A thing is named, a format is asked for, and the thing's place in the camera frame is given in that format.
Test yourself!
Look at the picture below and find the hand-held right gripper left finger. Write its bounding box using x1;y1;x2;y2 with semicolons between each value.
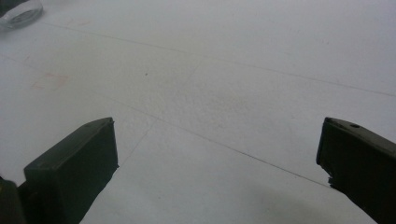
18;117;120;224

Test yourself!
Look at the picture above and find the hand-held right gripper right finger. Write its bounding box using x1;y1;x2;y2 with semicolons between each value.
316;117;396;224

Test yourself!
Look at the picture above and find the clear glass dish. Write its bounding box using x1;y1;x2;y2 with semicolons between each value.
0;0;44;31

